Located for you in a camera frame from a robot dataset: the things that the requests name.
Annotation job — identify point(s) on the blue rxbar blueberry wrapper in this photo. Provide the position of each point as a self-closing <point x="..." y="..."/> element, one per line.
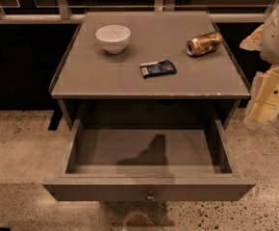
<point x="164" y="67"/>

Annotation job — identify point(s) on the crushed gold soda can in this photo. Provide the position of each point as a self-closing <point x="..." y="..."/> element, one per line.
<point x="204" y="44"/>

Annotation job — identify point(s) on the open grey top drawer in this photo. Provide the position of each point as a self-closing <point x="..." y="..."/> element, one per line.
<point x="123" y="163"/>

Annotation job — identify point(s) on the grey cabinet with top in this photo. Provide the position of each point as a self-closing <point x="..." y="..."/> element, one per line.
<point x="143" y="55"/>

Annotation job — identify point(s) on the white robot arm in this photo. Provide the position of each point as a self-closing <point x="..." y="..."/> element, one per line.
<point x="269" y="47"/>

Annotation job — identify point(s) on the white ceramic bowl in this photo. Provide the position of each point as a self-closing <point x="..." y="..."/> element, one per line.
<point x="113" y="38"/>

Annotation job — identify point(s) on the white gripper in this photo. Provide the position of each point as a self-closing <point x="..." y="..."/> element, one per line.
<point x="278" y="41"/>

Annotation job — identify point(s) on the metal drawer knob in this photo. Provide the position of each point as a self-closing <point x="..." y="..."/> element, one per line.
<point x="150" y="196"/>

